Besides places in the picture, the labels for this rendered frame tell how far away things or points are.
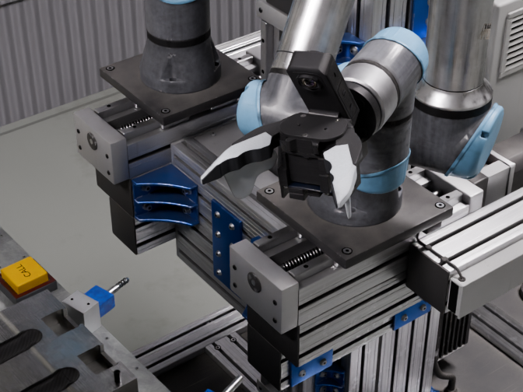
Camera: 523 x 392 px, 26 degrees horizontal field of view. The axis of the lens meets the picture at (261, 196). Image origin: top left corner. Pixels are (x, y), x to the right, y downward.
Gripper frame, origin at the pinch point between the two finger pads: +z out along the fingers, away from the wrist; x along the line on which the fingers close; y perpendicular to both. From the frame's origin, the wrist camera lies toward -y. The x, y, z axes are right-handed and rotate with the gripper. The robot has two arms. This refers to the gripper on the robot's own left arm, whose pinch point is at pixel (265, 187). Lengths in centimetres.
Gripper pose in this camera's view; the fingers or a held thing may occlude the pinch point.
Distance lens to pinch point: 109.3
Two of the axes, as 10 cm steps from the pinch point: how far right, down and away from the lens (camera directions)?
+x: -8.8, -1.6, 4.5
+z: -4.6, 5.2, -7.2
